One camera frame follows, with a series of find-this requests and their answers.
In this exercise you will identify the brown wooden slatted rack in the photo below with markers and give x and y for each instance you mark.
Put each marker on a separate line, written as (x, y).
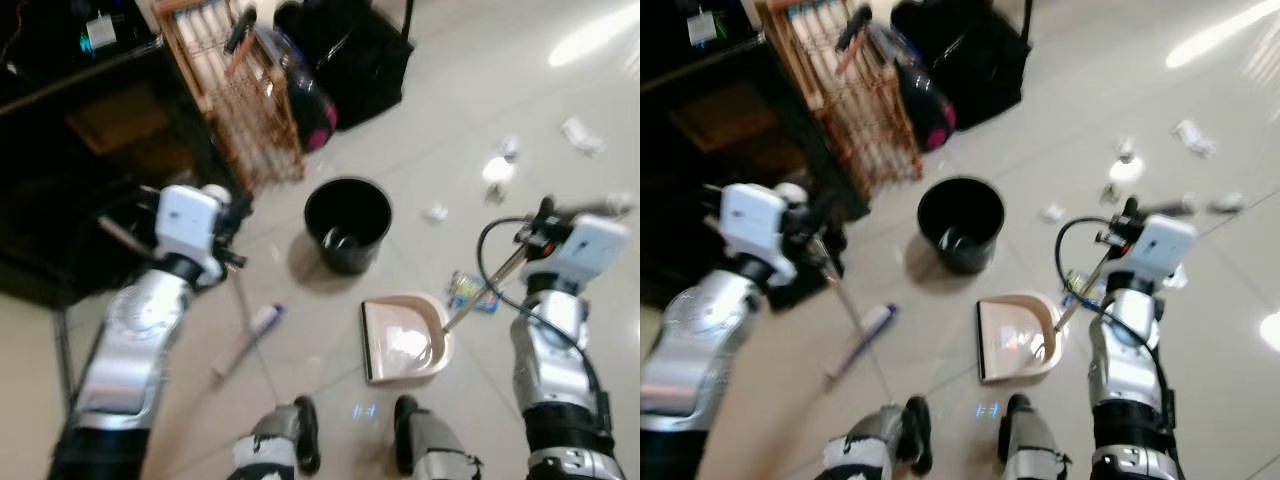
(860, 110)
(240, 100)

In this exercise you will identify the robot right leg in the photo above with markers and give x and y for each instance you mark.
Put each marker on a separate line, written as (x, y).
(430, 445)
(1030, 445)

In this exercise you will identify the black round waste bin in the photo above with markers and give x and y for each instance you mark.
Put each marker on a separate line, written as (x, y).
(348, 225)
(960, 225)

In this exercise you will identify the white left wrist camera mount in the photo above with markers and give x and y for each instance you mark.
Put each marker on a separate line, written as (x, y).
(188, 228)
(752, 222)

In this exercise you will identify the small dark candy wrapper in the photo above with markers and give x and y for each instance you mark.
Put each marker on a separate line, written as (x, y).
(494, 195)
(1109, 193)

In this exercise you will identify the blue yellow snack wrapper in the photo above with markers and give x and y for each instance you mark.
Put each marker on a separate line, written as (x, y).
(1080, 288)
(470, 293)

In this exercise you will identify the black fabric bag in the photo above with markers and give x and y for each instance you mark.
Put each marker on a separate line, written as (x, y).
(985, 60)
(365, 60)

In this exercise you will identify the black cabinet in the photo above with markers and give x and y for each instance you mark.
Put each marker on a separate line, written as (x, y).
(720, 140)
(90, 150)

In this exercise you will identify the black handheld vacuum pink trim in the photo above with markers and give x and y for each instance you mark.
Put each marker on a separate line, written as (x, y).
(310, 105)
(925, 105)

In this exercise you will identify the broom with pale brush head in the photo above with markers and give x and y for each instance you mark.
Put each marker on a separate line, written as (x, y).
(250, 340)
(865, 335)

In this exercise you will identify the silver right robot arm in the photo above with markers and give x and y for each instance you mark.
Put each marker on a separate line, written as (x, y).
(555, 350)
(1125, 350)

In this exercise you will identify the crumpled white paper scrap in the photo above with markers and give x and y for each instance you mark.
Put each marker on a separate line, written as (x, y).
(1052, 213)
(509, 149)
(1196, 138)
(1226, 203)
(582, 137)
(436, 213)
(620, 205)
(1126, 150)

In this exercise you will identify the small white device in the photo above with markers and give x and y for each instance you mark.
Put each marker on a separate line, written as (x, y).
(703, 28)
(101, 32)

